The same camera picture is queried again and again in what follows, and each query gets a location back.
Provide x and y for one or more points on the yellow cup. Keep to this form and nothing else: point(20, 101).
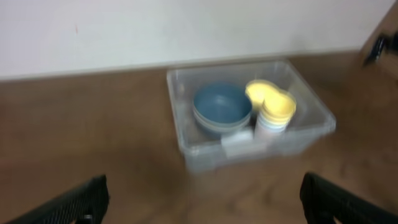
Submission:
point(278, 107)

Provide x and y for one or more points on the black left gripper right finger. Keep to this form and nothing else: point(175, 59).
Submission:
point(325, 203)

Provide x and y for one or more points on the clear plastic storage container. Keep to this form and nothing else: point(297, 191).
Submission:
point(312, 119)

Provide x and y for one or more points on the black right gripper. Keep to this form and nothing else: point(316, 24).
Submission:
point(384, 43)

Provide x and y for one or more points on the dark blue bowl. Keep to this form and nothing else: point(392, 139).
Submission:
point(217, 134)
point(223, 103)

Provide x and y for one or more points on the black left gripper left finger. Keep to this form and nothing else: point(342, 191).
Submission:
point(87, 203)

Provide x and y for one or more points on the light blue cup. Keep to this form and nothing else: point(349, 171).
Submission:
point(267, 124)

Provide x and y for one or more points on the yellow small bowl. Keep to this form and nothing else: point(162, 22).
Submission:
point(259, 90)

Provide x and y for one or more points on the cream large bowl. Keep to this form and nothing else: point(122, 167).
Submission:
point(220, 127)

